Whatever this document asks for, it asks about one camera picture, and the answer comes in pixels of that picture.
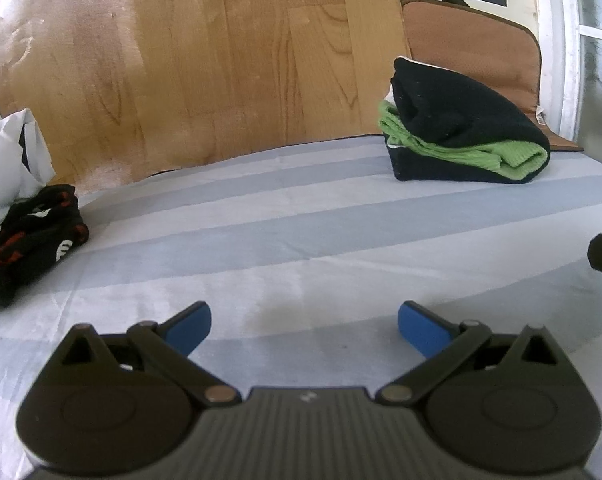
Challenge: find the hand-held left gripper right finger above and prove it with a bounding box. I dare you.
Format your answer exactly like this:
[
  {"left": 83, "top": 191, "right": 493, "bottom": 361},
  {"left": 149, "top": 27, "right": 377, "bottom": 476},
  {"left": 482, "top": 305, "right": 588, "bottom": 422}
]
[{"left": 375, "top": 300, "right": 558, "bottom": 406}]

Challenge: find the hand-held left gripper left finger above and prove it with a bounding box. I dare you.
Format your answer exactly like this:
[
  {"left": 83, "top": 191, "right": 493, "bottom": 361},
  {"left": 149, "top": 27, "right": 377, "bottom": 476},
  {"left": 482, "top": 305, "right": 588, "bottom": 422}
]
[{"left": 60, "top": 301, "right": 242, "bottom": 406}]

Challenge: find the green and black small garment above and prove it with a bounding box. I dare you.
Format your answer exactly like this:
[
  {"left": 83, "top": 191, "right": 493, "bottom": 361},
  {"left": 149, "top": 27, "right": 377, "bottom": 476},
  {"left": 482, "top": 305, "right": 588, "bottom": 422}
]
[{"left": 378, "top": 56, "right": 552, "bottom": 184}]

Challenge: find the blue striped bed sheet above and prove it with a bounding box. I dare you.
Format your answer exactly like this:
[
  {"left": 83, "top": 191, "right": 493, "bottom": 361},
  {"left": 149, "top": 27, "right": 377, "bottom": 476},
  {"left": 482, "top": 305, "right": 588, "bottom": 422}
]
[{"left": 0, "top": 132, "right": 602, "bottom": 480}]

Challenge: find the black and red garment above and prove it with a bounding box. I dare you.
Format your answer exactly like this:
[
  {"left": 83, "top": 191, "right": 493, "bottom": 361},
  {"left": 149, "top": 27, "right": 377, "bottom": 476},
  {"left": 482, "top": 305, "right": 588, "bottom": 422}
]
[{"left": 0, "top": 184, "right": 90, "bottom": 313}]

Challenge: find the white cloth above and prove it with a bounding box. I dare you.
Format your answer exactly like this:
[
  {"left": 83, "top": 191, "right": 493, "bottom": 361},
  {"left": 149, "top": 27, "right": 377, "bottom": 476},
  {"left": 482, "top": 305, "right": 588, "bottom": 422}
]
[{"left": 0, "top": 107, "right": 56, "bottom": 247}]

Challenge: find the brown floor mat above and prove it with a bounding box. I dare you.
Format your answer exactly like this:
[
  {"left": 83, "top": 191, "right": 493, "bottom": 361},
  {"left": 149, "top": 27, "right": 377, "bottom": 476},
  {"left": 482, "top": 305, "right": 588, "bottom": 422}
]
[{"left": 400, "top": 0, "right": 584, "bottom": 154}]

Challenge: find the white door frame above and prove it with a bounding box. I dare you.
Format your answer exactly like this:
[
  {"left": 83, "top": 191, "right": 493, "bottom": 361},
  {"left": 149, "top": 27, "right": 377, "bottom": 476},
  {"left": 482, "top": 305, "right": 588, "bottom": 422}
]
[{"left": 531, "top": 0, "right": 590, "bottom": 142}]

